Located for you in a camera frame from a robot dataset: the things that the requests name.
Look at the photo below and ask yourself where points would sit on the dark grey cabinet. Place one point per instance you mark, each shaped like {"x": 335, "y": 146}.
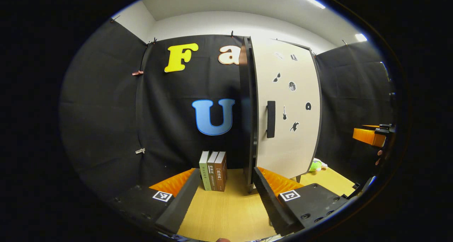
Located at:
{"x": 246, "y": 111}

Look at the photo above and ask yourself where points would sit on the green plush toy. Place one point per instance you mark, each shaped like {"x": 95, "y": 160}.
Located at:
{"x": 316, "y": 165}

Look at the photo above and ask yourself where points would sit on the black backdrop cloth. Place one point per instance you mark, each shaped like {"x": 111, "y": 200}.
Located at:
{"x": 106, "y": 111}

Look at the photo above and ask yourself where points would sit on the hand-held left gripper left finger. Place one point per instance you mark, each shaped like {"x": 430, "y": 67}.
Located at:
{"x": 180, "y": 203}

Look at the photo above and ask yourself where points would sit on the olive brown book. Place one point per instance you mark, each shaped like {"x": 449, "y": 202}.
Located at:
{"x": 211, "y": 176}

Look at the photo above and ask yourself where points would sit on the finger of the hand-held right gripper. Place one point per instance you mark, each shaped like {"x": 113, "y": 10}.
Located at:
{"x": 368, "y": 136}

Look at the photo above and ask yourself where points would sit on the green book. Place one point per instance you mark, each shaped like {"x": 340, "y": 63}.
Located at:
{"x": 204, "y": 174}

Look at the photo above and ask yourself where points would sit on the small ceiling light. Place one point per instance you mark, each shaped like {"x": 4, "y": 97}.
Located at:
{"x": 361, "y": 37}

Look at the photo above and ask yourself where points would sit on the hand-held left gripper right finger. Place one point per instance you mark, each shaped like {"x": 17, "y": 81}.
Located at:
{"x": 270, "y": 203}

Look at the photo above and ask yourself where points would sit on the white clip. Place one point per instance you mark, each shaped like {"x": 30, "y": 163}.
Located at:
{"x": 140, "y": 150}

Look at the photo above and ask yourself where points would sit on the pink clip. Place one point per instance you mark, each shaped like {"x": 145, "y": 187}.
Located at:
{"x": 137, "y": 73}

